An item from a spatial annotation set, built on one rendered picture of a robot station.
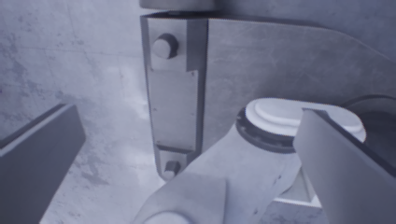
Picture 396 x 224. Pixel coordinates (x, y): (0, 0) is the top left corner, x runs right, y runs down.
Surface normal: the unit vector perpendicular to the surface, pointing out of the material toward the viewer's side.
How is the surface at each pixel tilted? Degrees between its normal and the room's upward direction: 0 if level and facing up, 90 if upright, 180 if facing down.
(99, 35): 0
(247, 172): 90
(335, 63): 0
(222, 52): 0
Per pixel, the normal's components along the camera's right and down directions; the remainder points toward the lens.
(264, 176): 0.03, -0.85
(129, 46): -0.20, 0.51
